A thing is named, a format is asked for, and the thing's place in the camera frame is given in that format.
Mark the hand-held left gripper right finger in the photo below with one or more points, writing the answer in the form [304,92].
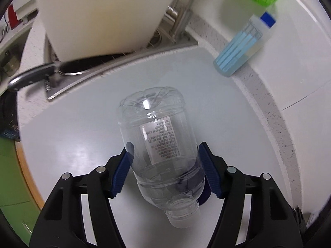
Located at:
[210,173]

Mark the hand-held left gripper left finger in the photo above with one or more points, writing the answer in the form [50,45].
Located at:
[121,173]

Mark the clear plastic bottle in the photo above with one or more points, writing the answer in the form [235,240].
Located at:
[160,139]

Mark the metal sink rack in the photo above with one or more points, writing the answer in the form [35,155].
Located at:
[77,82]

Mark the green cabinet door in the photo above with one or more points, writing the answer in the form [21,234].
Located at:
[15,180]

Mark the dark box with blue label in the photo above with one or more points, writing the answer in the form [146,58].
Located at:
[10,133]

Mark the blue liquid bottle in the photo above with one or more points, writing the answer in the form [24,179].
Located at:
[238,51]

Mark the white cutting board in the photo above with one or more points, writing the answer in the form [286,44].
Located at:
[98,18]

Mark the tall steel faucet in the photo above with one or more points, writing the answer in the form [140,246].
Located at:
[183,15]

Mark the red container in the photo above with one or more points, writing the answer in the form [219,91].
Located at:
[13,15]

